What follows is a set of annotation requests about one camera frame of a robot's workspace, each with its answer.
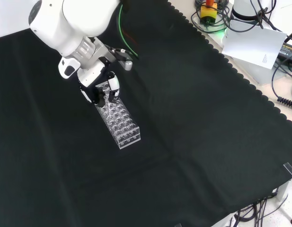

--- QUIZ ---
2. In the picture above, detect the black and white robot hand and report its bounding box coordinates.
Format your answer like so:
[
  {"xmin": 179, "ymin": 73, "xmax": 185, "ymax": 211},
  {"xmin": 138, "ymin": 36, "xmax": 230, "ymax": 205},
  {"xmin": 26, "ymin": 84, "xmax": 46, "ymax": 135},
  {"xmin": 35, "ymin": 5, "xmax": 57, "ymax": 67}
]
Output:
[{"xmin": 77, "ymin": 61, "xmax": 121, "ymax": 106}]

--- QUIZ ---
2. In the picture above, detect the clear glass test tube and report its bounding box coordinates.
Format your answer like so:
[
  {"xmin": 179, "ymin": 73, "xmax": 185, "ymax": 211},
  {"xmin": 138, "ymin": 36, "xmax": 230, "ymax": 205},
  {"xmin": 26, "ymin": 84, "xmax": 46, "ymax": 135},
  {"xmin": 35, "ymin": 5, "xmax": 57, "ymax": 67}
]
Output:
[{"xmin": 102, "ymin": 93, "xmax": 113, "ymax": 112}]

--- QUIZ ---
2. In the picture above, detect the clear plastic test tube rack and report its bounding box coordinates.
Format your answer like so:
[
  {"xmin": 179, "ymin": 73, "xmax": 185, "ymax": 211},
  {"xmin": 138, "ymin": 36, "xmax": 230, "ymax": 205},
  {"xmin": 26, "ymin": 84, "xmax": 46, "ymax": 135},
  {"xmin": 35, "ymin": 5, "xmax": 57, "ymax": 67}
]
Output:
[{"xmin": 94, "ymin": 81, "xmax": 142, "ymax": 150}]

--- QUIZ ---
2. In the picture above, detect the black bench cloth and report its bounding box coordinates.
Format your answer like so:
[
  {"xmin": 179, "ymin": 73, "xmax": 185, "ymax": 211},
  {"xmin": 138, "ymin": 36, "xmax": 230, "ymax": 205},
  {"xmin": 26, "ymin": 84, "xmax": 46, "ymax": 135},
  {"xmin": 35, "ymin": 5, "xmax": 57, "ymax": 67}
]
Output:
[{"xmin": 0, "ymin": 0, "xmax": 292, "ymax": 227}]

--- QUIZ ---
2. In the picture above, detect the yellow stop button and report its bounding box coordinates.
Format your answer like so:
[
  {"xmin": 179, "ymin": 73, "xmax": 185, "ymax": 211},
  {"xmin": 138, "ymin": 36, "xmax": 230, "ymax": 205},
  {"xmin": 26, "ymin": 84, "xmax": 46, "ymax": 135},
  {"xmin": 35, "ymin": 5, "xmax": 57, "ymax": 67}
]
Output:
[{"xmin": 199, "ymin": 0, "xmax": 218, "ymax": 25}]

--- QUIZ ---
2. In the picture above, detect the pale board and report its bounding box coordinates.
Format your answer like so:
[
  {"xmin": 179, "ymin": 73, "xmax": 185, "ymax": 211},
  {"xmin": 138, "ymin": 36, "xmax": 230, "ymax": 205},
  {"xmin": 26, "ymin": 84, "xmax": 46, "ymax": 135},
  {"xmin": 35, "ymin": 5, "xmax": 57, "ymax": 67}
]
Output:
[{"xmin": 221, "ymin": 23, "xmax": 288, "ymax": 70}]

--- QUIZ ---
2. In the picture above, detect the white box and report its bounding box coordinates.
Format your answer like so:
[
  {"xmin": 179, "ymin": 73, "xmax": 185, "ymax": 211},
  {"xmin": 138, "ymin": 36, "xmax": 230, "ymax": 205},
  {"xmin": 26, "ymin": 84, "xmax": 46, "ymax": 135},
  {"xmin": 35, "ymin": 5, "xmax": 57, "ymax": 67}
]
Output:
[{"xmin": 227, "ymin": 56, "xmax": 277, "ymax": 86}]

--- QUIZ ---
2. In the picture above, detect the black power adapter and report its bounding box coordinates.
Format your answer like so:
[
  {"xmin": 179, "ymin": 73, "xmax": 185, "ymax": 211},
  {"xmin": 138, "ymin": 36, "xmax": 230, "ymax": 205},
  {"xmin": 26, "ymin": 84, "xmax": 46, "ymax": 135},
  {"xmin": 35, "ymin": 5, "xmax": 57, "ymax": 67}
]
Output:
[{"xmin": 276, "ymin": 44, "xmax": 292, "ymax": 63}]

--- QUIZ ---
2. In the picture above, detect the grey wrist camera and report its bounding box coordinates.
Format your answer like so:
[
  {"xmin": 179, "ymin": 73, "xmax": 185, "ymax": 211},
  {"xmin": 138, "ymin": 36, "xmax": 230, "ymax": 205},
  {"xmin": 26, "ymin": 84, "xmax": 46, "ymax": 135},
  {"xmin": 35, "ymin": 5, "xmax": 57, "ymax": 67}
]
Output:
[{"xmin": 115, "ymin": 52, "xmax": 134, "ymax": 71}]

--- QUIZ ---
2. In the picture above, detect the green cable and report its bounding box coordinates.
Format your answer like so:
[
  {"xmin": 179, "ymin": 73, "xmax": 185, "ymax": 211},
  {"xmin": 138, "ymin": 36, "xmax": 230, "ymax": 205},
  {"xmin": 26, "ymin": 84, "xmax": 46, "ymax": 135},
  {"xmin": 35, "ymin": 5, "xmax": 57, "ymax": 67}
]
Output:
[{"xmin": 118, "ymin": 3, "xmax": 140, "ymax": 59}]

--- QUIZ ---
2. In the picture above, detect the black cable loop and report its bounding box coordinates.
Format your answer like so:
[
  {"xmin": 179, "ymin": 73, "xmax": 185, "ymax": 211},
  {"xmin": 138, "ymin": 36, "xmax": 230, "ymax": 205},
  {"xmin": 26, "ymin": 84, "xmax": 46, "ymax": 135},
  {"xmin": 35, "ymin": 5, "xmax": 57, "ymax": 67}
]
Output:
[{"xmin": 190, "ymin": 0, "xmax": 232, "ymax": 34}]

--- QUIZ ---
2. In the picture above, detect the dark adapter cable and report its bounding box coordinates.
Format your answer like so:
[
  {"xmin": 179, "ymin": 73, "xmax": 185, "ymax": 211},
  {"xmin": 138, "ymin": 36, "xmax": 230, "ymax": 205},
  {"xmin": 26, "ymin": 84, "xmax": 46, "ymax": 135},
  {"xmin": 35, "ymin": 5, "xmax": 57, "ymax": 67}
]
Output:
[{"xmin": 271, "ymin": 59, "xmax": 292, "ymax": 98}]

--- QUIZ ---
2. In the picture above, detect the black coiled cable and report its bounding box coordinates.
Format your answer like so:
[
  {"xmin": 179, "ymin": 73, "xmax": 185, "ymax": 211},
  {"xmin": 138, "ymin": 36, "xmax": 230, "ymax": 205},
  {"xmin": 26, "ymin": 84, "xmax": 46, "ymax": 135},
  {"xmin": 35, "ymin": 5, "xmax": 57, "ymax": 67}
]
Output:
[{"xmin": 276, "ymin": 96, "xmax": 292, "ymax": 108}]

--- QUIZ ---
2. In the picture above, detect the black cable bundle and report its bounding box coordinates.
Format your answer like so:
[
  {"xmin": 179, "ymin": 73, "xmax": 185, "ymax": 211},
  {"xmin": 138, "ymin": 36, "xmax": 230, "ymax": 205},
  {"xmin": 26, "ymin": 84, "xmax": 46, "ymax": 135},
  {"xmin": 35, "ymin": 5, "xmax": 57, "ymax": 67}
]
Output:
[{"xmin": 230, "ymin": 189, "xmax": 280, "ymax": 227}]

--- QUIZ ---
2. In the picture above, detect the white bench bracket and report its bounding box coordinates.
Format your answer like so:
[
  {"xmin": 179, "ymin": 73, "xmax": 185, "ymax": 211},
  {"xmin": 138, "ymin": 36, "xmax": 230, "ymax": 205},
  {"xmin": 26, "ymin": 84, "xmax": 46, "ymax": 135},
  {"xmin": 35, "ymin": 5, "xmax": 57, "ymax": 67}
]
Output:
[{"xmin": 275, "ymin": 177, "xmax": 291, "ymax": 202}]

